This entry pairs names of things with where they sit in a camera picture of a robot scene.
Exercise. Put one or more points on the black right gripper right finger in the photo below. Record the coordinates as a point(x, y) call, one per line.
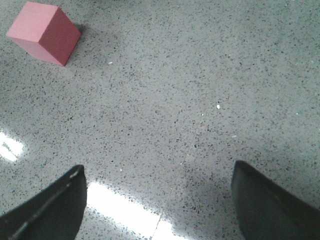
point(266, 211)

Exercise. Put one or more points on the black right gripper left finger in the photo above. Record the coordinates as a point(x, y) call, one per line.
point(56, 213)

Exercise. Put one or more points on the pink foam cube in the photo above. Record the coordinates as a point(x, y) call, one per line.
point(45, 32)

